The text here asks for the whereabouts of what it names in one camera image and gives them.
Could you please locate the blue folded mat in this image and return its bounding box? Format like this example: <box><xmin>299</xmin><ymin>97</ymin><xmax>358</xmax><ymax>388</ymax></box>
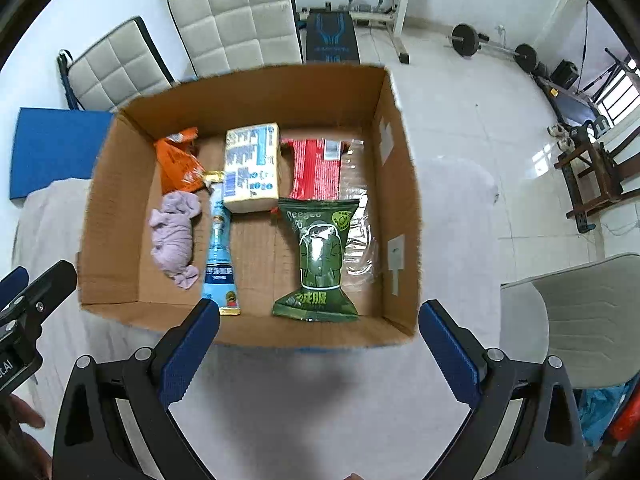
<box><xmin>9</xmin><ymin>107</ymin><xmax>114</xmax><ymax>200</ymax></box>

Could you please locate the white padded chair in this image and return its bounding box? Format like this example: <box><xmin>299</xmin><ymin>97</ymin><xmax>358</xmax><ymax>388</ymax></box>
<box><xmin>56</xmin><ymin>16</ymin><xmax>177</xmax><ymax>112</ymax></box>
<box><xmin>167</xmin><ymin>0</ymin><xmax>303</xmax><ymax>78</ymax></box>

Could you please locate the lilac cloth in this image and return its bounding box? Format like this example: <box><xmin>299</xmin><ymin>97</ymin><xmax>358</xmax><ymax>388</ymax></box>
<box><xmin>149</xmin><ymin>191</ymin><xmax>202</xmax><ymax>290</ymax></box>

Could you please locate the white weight bench rack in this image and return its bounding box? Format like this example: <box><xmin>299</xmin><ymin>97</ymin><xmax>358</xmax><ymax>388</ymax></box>
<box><xmin>344</xmin><ymin>0</ymin><xmax>410</xmax><ymax>65</ymax></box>

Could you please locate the white blue tissue pack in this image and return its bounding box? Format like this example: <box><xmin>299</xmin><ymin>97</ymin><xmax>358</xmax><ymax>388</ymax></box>
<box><xmin>224</xmin><ymin>122</ymin><xmax>280</xmax><ymax>214</ymax></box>

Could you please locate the red snack packet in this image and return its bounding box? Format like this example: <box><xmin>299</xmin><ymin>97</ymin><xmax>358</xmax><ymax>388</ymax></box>
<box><xmin>281</xmin><ymin>138</ymin><xmax>349</xmax><ymax>200</ymax></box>

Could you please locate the dark wooden chair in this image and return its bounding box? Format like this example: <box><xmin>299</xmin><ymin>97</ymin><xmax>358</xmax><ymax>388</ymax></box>
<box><xmin>554</xmin><ymin>120</ymin><xmax>639</xmax><ymax>234</ymax></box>

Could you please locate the white padded chair left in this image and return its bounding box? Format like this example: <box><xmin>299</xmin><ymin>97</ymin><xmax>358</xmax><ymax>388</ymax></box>
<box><xmin>56</xmin><ymin>16</ymin><xmax>177</xmax><ymax>112</ymax></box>

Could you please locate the grey plastic chair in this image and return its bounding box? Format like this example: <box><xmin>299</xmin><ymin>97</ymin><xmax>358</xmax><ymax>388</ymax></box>
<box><xmin>500</xmin><ymin>252</ymin><xmax>640</xmax><ymax>389</ymax></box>

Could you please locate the black blue weight bench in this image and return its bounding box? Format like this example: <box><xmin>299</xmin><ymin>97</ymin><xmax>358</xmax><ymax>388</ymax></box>
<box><xmin>306</xmin><ymin>11</ymin><xmax>360</xmax><ymax>64</ymax></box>

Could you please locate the floor barbell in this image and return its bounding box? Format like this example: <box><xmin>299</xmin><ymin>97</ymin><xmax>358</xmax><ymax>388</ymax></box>
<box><xmin>448</xmin><ymin>23</ymin><xmax>539</xmax><ymax>74</ymax></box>

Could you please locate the orange snack packet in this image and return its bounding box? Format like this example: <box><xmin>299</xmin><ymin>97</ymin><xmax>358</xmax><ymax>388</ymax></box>
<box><xmin>154</xmin><ymin>127</ymin><xmax>204</xmax><ymax>195</ymax></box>

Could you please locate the red plastic bag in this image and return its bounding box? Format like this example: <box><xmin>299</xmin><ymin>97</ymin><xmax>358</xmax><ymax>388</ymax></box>
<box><xmin>608</xmin><ymin>396</ymin><xmax>640</xmax><ymax>441</ymax></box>

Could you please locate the black treadmill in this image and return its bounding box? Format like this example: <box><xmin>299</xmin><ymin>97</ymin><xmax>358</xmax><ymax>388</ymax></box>
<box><xmin>533</xmin><ymin>60</ymin><xmax>611</xmax><ymax>138</ymax></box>

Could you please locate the white padded chair right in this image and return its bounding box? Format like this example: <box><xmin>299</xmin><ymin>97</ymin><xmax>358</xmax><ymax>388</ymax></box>
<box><xmin>167</xmin><ymin>0</ymin><xmax>303</xmax><ymax>78</ymax></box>

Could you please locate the blue long wrapper packet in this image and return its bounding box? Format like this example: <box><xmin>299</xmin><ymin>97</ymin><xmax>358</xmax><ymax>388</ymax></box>
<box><xmin>202</xmin><ymin>171</ymin><xmax>241</xmax><ymax>316</ymax></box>

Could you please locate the open cardboard box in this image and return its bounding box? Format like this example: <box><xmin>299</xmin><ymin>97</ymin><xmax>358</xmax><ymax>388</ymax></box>
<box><xmin>77</xmin><ymin>63</ymin><xmax>423</xmax><ymax>350</ymax></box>

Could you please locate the blue cloth bag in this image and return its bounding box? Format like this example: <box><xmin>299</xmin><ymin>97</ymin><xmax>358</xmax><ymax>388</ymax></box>
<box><xmin>578</xmin><ymin>379</ymin><xmax>634</xmax><ymax>448</ymax></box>

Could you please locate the green snack packet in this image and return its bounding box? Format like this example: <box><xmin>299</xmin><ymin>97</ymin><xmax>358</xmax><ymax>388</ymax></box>
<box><xmin>271</xmin><ymin>198</ymin><xmax>359</xmax><ymax>323</ymax></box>

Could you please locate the person left hand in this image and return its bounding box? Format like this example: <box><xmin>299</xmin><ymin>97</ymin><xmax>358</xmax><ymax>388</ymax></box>
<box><xmin>1</xmin><ymin>394</ymin><xmax>52</xmax><ymax>479</ymax></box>

